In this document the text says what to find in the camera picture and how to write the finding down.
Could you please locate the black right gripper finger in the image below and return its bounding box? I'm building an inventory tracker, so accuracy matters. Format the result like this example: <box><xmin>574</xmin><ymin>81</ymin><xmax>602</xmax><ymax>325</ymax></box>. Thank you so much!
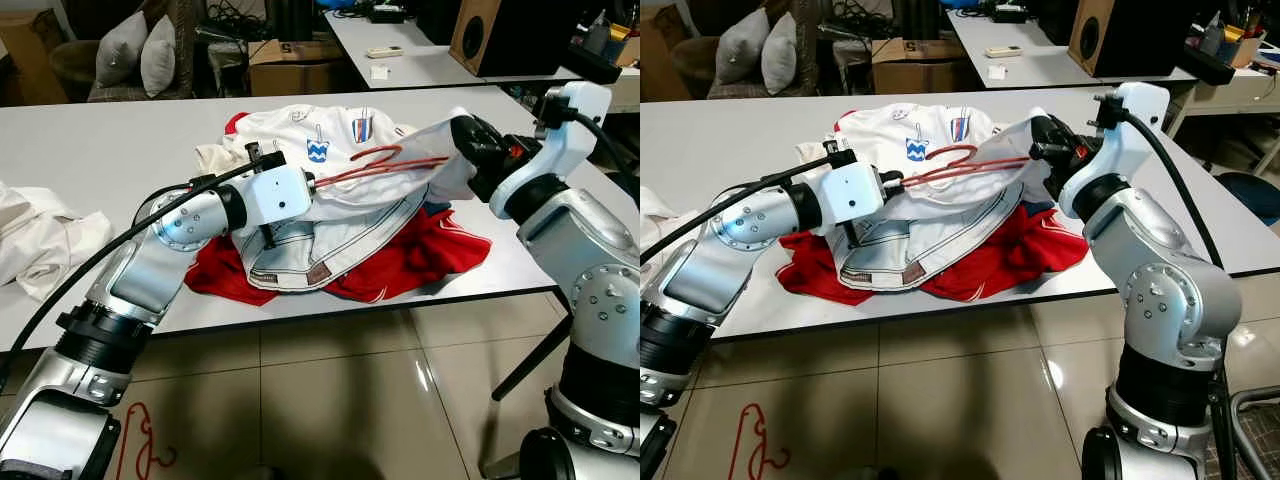
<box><xmin>450</xmin><ymin>113</ymin><xmax>501</xmax><ymax>161</ymax></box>
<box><xmin>1028</xmin><ymin>112</ymin><xmax>1076</xmax><ymax>161</ymax></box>

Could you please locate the white shirt with sewn emblems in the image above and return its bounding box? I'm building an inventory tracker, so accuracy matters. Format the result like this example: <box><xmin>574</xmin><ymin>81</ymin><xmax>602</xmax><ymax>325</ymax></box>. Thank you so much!
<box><xmin>195</xmin><ymin>100</ymin><xmax>481</xmax><ymax>293</ymax></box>
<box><xmin>822</xmin><ymin>100</ymin><xmax>1051</xmax><ymax>293</ymax></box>

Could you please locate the cream cloth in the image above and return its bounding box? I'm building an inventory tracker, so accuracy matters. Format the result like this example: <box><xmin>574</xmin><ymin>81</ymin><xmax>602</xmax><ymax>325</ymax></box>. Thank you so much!
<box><xmin>193</xmin><ymin>140</ymin><xmax>251</xmax><ymax>179</ymax></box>
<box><xmin>795</xmin><ymin>140</ymin><xmax>851</xmax><ymax>176</ymax></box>

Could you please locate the red garment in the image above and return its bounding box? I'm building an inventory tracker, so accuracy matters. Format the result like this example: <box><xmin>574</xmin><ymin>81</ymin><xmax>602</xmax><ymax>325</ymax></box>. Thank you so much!
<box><xmin>183</xmin><ymin>110</ymin><xmax>493</xmax><ymax>304</ymax></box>
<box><xmin>778</xmin><ymin>108</ymin><xmax>1091</xmax><ymax>304</ymax></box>

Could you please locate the open cardboard box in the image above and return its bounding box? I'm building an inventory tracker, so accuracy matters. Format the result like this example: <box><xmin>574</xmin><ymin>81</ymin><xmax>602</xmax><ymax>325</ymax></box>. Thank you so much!
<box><xmin>870</xmin><ymin>38</ymin><xmax>966</xmax><ymax>96</ymax></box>
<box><xmin>247</xmin><ymin>38</ymin><xmax>346</xmax><ymax>96</ymax></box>

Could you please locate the wooden black speaker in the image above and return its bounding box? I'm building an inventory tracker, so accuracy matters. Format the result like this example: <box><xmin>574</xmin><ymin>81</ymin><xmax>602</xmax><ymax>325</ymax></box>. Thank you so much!
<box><xmin>1068</xmin><ymin>0</ymin><xmax>1201</xmax><ymax>79</ymax></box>
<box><xmin>450</xmin><ymin>0</ymin><xmax>586</xmax><ymax>79</ymax></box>

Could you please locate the long black speaker bar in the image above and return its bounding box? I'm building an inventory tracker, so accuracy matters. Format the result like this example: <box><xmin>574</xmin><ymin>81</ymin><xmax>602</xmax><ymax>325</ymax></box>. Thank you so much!
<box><xmin>570</xmin><ymin>45</ymin><xmax>623</xmax><ymax>86</ymax></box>
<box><xmin>1185</xmin><ymin>40</ymin><xmax>1236</xmax><ymax>86</ymax></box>

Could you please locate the white low table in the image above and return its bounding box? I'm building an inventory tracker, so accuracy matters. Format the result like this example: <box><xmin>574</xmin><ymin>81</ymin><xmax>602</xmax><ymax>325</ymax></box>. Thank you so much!
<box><xmin>608</xmin><ymin>68</ymin><xmax>640</xmax><ymax>113</ymax></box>
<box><xmin>1165</xmin><ymin>65</ymin><xmax>1280</xmax><ymax>141</ymax></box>

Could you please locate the white crumpled cloth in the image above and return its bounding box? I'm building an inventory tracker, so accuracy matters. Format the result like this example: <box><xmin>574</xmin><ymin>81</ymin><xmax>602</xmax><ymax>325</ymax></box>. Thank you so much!
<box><xmin>0</xmin><ymin>182</ymin><xmax>113</xmax><ymax>301</ymax></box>
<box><xmin>640</xmin><ymin>185</ymin><xmax>681</xmax><ymax>271</ymax></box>

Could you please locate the grey pillow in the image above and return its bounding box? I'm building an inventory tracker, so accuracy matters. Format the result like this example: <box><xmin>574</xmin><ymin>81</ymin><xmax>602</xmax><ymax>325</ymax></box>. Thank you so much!
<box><xmin>140</xmin><ymin>13</ymin><xmax>179</xmax><ymax>98</ymax></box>
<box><xmin>762</xmin><ymin>12</ymin><xmax>799</xmax><ymax>96</ymax></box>
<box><xmin>715</xmin><ymin>8</ymin><xmax>771</xmax><ymax>86</ymax></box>
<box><xmin>95</xmin><ymin>10</ymin><xmax>149</xmax><ymax>89</ymax></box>

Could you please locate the dark blue round stool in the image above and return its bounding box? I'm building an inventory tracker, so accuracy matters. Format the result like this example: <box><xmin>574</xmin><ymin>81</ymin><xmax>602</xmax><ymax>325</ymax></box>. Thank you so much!
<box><xmin>1215</xmin><ymin>170</ymin><xmax>1280</xmax><ymax>226</ymax></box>

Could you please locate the tall cardboard box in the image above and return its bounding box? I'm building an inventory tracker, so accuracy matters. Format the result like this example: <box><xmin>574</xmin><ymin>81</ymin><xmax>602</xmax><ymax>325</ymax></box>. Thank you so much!
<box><xmin>0</xmin><ymin>10</ymin><xmax>61</xmax><ymax>106</ymax></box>
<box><xmin>640</xmin><ymin>10</ymin><xmax>681</xmax><ymax>101</ymax></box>

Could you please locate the black table leg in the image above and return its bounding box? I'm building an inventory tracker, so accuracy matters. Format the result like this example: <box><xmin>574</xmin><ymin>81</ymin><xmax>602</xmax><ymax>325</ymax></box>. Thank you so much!
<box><xmin>490</xmin><ymin>315</ymin><xmax>573</xmax><ymax>403</ymax></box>

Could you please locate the dark wicker armchair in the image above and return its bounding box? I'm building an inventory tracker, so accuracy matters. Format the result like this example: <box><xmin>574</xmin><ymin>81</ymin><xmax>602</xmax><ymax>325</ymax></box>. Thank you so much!
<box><xmin>670</xmin><ymin>0</ymin><xmax>821</xmax><ymax>101</ymax></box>
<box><xmin>50</xmin><ymin>0</ymin><xmax>201</xmax><ymax>104</ymax></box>

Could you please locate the plaid seat metal chair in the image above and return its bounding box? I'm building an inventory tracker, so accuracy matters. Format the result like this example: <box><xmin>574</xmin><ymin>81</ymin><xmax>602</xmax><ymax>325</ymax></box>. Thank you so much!
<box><xmin>1228</xmin><ymin>385</ymin><xmax>1280</xmax><ymax>480</ymax></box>

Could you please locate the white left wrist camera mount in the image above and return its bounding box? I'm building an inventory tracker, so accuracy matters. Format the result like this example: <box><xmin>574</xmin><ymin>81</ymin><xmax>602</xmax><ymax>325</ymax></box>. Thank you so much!
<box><xmin>235</xmin><ymin>145</ymin><xmax>316</xmax><ymax>229</ymax></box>
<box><xmin>805</xmin><ymin>143</ymin><xmax>886</xmax><ymax>226</ymax></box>

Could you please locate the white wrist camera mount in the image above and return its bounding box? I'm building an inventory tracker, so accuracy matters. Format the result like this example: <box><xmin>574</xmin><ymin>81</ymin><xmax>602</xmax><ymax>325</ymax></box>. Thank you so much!
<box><xmin>490</xmin><ymin>80</ymin><xmax>613</xmax><ymax>221</ymax></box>
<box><xmin>235</xmin><ymin>145</ymin><xmax>316</xmax><ymax>229</ymax></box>
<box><xmin>805</xmin><ymin>143</ymin><xmax>886</xmax><ymax>226</ymax></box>
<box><xmin>1060</xmin><ymin>80</ymin><xmax>1173</xmax><ymax>216</ymax></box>

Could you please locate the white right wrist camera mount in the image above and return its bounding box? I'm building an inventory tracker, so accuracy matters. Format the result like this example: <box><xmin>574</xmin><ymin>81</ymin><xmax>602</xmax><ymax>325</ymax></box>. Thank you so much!
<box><xmin>490</xmin><ymin>80</ymin><xmax>613</xmax><ymax>221</ymax></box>
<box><xmin>1060</xmin><ymin>80</ymin><xmax>1173</xmax><ymax>216</ymax></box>

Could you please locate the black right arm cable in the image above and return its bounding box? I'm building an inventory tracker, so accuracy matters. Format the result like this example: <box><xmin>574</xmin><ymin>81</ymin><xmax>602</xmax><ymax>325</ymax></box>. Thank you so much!
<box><xmin>545</xmin><ymin>95</ymin><xmax>640</xmax><ymax>201</ymax></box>
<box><xmin>1095</xmin><ymin>92</ymin><xmax>1233</xmax><ymax>480</ymax></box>

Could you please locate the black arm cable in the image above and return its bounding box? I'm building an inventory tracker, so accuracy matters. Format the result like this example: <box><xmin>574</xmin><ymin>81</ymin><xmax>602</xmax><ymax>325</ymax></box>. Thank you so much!
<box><xmin>0</xmin><ymin>160</ymin><xmax>263</xmax><ymax>391</ymax></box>
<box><xmin>640</xmin><ymin>158</ymin><xmax>836</xmax><ymax>267</ymax></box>
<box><xmin>1095</xmin><ymin>92</ymin><xmax>1233</xmax><ymax>480</ymax></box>
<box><xmin>545</xmin><ymin>95</ymin><xmax>640</xmax><ymax>201</ymax></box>

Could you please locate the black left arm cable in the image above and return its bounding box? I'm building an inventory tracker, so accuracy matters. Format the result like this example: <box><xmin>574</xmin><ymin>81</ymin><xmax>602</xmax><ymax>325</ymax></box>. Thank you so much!
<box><xmin>0</xmin><ymin>160</ymin><xmax>263</xmax><ymax>391</ymax></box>
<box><xmin>640</xmin><ymin>158</ymin><xmax>836</xmax><ymax>267</ymax></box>

